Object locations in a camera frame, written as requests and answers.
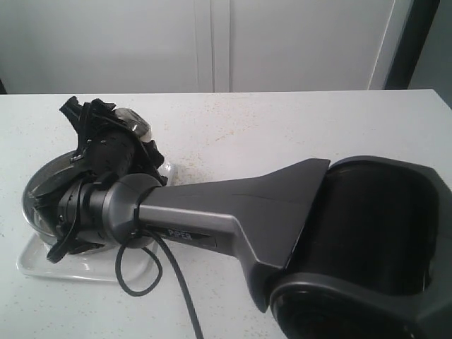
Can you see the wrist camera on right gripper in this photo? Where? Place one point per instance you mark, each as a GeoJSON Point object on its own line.
{"type": "Point", "coordinates": [135, 123]}

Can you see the white rectangular tray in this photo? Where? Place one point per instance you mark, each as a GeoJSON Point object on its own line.
{"type": "Point", "coordinates": [95, 265]}

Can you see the round steel mesh sieve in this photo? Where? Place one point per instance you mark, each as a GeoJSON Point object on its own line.
{"type": "Point", "coordinates": [46, 194]}

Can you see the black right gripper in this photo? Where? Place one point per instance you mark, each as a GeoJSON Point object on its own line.
{"type": "Point", "coordinates": [106, 144]}

